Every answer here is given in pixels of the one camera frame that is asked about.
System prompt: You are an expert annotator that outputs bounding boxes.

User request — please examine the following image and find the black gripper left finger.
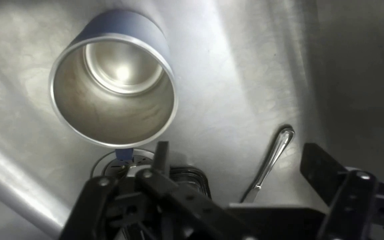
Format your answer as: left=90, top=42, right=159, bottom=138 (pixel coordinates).
left=59, top=141, right=258, bottom=240

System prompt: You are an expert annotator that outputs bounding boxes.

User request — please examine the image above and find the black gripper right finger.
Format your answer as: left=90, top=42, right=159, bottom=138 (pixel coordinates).
left=300, top=142, right=384, bottom=240

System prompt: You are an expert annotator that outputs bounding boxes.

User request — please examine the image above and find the blue steel mug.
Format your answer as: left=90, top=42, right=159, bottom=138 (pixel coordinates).
left=50, top=7, right=179, bottom=149

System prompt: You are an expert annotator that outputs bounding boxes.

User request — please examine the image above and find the steel spoon in sink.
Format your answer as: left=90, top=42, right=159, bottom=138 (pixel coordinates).
left=240, top=125, right=295, bottom=202

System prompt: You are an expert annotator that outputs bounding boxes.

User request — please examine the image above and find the stainless steel sink basin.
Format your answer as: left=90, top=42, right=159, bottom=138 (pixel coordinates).
left=0, top=0, right=384, bottom=240

